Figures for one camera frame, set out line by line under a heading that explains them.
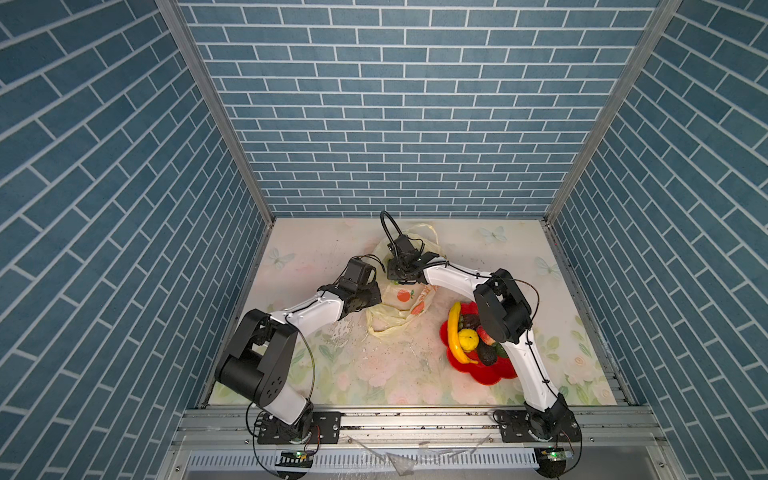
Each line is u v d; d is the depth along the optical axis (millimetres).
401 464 698
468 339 833
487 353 819
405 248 807
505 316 579
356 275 721
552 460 710
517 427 737
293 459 722
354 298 688
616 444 763
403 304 963
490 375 788
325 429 732
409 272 754
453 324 847
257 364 444
